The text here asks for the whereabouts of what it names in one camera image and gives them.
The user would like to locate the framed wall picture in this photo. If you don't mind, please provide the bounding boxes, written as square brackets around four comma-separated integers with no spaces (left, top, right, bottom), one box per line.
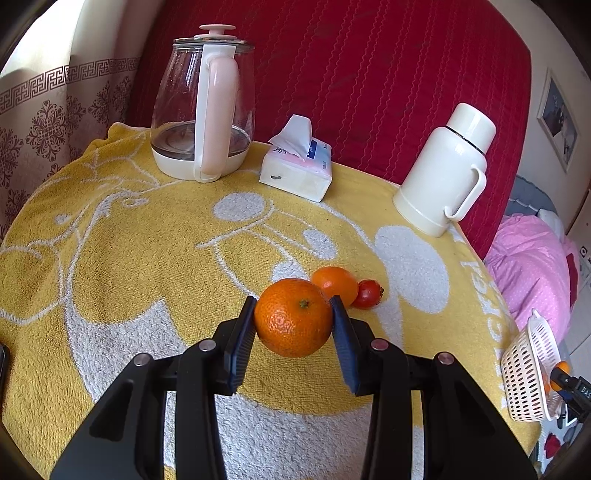
[537,68,579,174]

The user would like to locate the patterned beige curtain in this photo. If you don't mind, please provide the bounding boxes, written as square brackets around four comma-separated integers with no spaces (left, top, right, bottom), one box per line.
[0,0,162,241]

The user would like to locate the white plastic basket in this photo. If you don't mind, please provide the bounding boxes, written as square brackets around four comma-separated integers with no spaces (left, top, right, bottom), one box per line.
[501,308,563,422]

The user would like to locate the small red tomato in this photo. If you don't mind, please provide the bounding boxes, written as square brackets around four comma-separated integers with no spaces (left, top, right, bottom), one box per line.
[352,279,384,309]

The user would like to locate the large orange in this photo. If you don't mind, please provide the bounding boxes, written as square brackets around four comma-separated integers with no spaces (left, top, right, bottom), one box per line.
[254,278,334,357]

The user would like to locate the yellow patterned towel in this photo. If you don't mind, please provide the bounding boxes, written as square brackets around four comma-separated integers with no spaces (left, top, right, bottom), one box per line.
[0,122,543,480]

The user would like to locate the small orange mandarin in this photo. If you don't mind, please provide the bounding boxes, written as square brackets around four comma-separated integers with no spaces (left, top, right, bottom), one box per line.
[311,267,359,309]

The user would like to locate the red quilted mattress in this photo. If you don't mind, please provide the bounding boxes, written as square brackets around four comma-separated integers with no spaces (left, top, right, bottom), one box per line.
[129,0,532,261]

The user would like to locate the pink dotted duvet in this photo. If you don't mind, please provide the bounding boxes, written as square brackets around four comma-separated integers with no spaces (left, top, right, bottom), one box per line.
[485,215,580,342]

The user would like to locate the dark red cloth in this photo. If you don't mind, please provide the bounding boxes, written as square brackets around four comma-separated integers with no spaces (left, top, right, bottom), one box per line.
[566,251,581,308]

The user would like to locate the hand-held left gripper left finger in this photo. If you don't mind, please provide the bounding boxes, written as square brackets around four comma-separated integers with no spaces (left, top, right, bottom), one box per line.
[50,296,258,480]

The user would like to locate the cream thermos flask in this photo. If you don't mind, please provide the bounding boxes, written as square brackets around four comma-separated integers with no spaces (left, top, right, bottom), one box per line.
[392,102,497,238]

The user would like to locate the glass kettle with pink handle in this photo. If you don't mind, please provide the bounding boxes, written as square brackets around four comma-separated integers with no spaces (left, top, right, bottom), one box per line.
[150,24,256,183]

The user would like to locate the white pillow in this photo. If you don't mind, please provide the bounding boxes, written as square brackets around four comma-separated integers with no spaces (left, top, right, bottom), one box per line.
[538,209,566,236]

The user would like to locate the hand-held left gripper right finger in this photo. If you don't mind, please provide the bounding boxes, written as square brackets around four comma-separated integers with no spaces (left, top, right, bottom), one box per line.
[329,295,539,480]

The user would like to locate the tissue pack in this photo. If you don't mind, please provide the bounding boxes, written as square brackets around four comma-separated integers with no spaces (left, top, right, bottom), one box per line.
[259,114,333,202]

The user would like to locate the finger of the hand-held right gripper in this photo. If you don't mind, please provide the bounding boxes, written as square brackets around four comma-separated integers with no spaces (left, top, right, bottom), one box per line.
[551,369,579,394]

